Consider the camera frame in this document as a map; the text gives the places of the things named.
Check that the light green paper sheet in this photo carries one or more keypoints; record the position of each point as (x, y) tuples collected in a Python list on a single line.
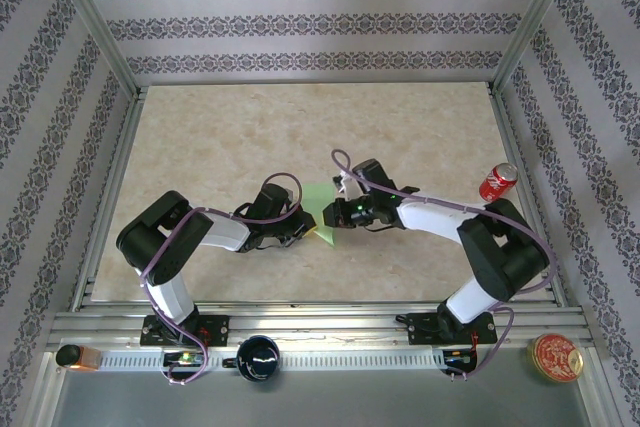
[(317, 194)]

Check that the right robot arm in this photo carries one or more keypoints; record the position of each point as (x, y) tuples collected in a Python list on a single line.
[(430, 214)]

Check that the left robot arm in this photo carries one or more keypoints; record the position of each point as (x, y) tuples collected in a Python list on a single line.
[(220, 232)]

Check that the red soda can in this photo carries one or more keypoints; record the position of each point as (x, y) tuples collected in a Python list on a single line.
[(498, 181)]

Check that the dark blue mug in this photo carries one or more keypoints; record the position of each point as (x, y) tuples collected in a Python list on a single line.
[(257, 359)]

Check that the small circuit board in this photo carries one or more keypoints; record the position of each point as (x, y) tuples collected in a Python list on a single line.
[(185, 358), (459, 358)]

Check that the grey metal panel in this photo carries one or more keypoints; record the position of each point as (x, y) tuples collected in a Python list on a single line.
[(350, 402)]

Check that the red and gold round tin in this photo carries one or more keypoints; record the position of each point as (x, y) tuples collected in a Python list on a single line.
[(554, 358)]

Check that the aluminium frame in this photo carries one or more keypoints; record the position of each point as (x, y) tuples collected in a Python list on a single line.
[(325, 319)]

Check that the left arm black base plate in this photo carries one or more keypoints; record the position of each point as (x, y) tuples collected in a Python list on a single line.
[(215, 329)]

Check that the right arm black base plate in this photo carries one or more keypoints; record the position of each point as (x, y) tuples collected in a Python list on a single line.
[(425, 327)]

